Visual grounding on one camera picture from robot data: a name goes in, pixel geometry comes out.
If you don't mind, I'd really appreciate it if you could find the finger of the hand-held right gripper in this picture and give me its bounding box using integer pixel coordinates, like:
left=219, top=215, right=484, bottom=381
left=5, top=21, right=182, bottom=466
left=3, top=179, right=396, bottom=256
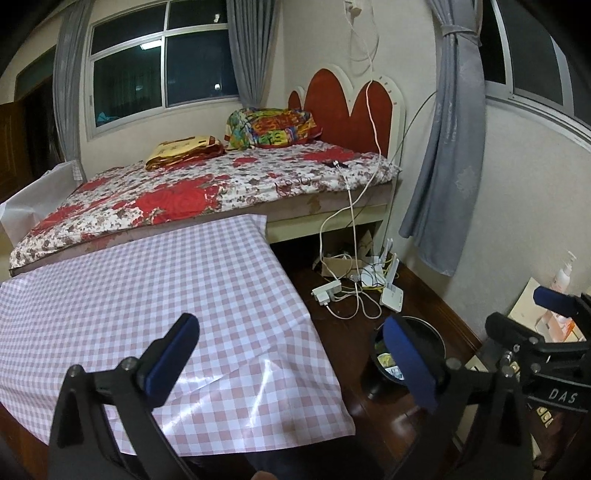
left=532, top=285, right=591, bottom=324
left=484, top=312, right=591, bottom=370

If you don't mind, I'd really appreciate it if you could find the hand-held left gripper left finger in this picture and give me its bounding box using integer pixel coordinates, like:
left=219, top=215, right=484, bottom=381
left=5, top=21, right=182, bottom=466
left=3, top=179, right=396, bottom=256
left=48, top=313, right=201, bottom=480

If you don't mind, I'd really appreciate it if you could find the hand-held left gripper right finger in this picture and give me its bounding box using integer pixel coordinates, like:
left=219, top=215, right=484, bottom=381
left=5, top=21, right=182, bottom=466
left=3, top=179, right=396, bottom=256
left=383, top=315, right=539, bottom=480

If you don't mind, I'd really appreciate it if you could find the black trash bin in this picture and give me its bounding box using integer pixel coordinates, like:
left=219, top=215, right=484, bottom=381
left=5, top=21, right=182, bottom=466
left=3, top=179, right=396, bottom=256
left=361, top=315, right=448, bottom=401

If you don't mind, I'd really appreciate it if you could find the pink packet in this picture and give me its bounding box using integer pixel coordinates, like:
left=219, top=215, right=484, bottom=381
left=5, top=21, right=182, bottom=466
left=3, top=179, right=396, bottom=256
left=538, top=310, right=578, bottom=340

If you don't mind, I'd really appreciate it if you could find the white pump bottle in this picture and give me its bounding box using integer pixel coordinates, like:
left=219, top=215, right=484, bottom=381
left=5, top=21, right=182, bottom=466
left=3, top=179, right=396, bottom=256
left=549, top=250, right=579, bottom=296

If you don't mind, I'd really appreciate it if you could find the beige cardboard sheet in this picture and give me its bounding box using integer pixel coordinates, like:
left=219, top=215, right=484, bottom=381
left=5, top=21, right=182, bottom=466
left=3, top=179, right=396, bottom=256
left=507, top=277, right=591, bottom=344

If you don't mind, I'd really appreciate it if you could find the beige paper box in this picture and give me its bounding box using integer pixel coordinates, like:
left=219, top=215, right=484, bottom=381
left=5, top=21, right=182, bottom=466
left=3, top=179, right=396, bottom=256
left=462, top=352, right=492, bottom=374

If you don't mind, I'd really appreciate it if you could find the flat white modem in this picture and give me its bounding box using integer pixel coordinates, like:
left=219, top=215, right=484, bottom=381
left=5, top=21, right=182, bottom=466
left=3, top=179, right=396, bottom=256
left=380, top=282, right=404, bottom=311

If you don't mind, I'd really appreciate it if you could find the pink checked tablecloth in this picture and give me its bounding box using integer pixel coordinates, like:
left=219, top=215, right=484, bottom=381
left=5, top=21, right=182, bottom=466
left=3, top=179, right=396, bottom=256
left=0, top=213, right=356, bottom=457

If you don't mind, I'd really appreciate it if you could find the white router with antennas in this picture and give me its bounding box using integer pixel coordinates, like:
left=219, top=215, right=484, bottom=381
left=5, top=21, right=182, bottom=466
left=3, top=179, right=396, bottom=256
left=360, top=237, right=399, bottom=289

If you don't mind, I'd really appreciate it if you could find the white power strip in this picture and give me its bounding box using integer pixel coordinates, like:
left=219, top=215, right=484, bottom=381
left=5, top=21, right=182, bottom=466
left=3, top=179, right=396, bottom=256
left=311, top=280, right=345, bottom=306

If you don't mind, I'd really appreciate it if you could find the open cardboard box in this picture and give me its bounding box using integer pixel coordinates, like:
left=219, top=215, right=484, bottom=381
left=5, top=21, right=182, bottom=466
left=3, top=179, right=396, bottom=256
left=321, top=231, right=375, bottom=278

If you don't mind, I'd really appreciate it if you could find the bed with floral cover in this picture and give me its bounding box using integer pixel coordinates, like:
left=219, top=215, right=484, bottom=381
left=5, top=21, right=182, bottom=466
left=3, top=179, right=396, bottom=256
left=9, top=141, right=402, bottom=278

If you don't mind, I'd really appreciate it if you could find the tied grey curtain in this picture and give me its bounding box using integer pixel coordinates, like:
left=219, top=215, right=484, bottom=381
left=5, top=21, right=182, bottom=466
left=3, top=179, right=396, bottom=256
left=399, top=0, right=485, bottom=277

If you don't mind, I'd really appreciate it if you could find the yellow folded blanket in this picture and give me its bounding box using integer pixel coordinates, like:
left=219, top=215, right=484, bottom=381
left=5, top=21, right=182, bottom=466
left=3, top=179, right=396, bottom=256
left=145, top=135, right=226, bottom=171

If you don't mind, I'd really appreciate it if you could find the colourful printed pillow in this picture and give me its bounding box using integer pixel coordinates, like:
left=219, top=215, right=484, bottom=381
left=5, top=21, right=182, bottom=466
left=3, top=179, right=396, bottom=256
left=224, top=107, right=324, bottom=151

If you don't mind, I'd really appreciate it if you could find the white framed window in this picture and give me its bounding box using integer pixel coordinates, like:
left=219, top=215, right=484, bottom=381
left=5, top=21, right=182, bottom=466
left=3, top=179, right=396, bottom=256
left=85, top=0, right=243, bottom=141
left=480, top=0, right=591, bottom=148

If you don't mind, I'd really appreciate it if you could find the brown wooden door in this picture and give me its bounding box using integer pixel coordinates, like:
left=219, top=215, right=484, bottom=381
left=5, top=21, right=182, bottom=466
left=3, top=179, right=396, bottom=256
left=0, top=76, right=56, bottom=204

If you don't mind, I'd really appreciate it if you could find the red heart-shaped headboard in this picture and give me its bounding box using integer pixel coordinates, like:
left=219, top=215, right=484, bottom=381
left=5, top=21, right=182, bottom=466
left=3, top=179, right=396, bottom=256
left=288, top=65, right=407, bottom=167

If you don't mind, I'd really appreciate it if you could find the yellow network cable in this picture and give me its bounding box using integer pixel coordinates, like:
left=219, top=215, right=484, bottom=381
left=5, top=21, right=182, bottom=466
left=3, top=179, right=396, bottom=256
left=369, top=251, right=399, bottom=289

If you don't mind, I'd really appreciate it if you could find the cream bed frame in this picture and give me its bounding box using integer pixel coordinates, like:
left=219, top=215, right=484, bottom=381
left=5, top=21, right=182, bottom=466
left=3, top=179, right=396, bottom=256
left=265, top=178, right=400, bottom=245

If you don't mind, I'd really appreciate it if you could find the white charging cable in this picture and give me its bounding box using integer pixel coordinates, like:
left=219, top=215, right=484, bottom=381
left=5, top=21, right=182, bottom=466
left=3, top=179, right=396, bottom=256
left=323, top=161, right=384, bottom=320

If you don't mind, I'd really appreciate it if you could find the thin black cable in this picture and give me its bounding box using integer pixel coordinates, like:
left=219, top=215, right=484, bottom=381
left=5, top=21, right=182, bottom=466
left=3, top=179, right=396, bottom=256
left=355, top=90, right=438, bottom=232

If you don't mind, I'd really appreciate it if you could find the long white cable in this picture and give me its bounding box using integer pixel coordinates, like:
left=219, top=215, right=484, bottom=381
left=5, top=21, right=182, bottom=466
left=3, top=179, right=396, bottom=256
left=316, top=0, right=393, bottom=278

